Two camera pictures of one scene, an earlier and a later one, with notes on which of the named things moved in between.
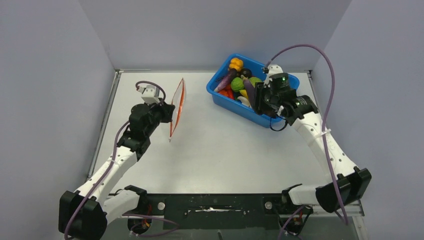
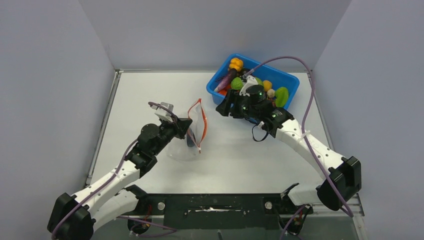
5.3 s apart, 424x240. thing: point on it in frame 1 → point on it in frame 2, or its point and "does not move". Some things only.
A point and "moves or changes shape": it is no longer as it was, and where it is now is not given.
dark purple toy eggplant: x=250 y=89 moves or changes shape
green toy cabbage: x=253 y=80 does not move
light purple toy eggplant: x=226 y=80 does not move
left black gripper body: x=159 y=114 → x=169 y=130
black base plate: x=218 y=211 does not move
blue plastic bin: x=257 y=69 does not move
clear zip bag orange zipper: x=178 y=101 → x=189 y=148
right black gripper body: x=266 y=100 → x=242 y=108
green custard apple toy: x=237 y=84 does not move
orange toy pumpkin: x=236 y=63 does not move
